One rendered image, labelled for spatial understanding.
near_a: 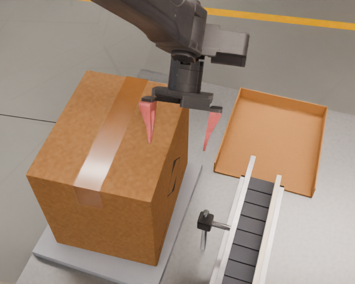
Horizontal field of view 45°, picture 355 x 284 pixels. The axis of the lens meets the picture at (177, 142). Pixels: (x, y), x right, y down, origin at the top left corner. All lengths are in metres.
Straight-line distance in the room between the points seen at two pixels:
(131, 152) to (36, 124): 1.70
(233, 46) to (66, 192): 0.40
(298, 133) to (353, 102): 1.44
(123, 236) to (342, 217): 0.55
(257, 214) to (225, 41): 0.47
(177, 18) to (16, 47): 2.51
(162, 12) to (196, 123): 0.73
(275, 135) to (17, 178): 1.43
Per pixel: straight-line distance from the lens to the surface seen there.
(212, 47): 0.70
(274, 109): 1.33
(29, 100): 2.65
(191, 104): 0.72
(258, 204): 1.05
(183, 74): 0.72
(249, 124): 1.27
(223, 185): 1.13
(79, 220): 0.91
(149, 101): 0.75
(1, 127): 2.55
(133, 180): 0.79
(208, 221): 0.91
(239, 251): 0.99
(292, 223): 1.10
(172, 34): 0.60
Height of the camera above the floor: 1.76
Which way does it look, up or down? 50 degrees down
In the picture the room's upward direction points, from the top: straight up
